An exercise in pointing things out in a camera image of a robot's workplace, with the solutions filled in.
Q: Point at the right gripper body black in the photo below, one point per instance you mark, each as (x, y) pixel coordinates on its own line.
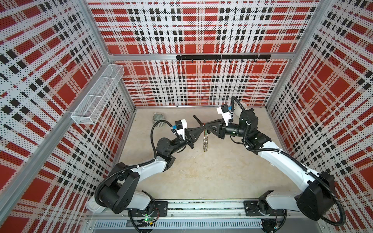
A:
(222, 130)

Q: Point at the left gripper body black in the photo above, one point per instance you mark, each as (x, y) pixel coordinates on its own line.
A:
(188, 141)

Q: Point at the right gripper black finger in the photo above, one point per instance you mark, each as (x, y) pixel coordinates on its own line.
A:
(216, 130)
(216, 122)

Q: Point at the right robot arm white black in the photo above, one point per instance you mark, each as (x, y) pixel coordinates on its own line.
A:
(316, 197)

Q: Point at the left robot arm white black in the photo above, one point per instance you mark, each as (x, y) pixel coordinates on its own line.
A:
(118, 191)

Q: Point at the black wrist watch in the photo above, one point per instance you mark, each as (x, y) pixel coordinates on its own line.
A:
(198, 120)

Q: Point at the white ceramic mug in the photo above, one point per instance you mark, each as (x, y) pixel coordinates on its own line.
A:
(242, 106)

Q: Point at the grey ribbed ceramic cup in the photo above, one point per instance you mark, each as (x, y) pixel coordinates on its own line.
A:
(158, 117)

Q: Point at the white object beside base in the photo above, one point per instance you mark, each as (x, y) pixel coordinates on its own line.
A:
(93, 207)

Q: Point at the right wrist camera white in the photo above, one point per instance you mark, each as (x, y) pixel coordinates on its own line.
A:
(225, 111)

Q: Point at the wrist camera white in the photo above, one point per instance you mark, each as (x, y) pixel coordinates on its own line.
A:
(225, 111)
(179, 129)

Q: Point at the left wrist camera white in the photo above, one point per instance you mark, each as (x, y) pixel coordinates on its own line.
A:
(179, 129)

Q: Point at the black hook rail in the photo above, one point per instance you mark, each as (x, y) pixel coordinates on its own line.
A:
(253, 57)

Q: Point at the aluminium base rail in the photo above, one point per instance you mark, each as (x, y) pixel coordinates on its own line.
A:
(226, 216)

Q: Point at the white wire mesh basket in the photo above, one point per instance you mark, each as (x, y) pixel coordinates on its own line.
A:
(91, 107)

